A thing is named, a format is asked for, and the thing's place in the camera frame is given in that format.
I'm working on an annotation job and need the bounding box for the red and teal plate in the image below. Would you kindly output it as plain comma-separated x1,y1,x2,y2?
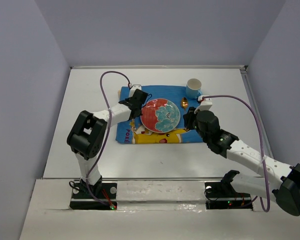
140,98,181,134

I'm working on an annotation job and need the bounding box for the gold spoon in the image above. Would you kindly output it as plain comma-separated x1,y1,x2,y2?
180,97,189,112

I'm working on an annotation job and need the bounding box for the light blue ceramic mug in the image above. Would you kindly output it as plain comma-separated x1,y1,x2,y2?
185,78,202,99

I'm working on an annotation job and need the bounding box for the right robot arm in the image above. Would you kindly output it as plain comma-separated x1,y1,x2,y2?
183,107,300,216

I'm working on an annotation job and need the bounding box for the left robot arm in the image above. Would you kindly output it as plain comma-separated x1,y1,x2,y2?
66,86,152,201

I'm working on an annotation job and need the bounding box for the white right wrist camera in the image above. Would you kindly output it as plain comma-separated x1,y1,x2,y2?
195,95,213,112

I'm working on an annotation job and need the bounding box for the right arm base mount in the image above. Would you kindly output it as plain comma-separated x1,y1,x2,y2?
203,170,253,210

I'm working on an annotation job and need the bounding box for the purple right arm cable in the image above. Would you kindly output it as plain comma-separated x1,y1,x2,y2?
202,94,271,213

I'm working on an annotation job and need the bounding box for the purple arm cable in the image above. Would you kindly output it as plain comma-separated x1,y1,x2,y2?
202,94,271,213
86,71,133,208

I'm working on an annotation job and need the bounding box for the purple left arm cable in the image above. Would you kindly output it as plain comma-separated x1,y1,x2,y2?
86,71,133,208

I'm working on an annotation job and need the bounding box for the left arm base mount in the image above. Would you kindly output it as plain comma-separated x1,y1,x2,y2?
69,180,118,211

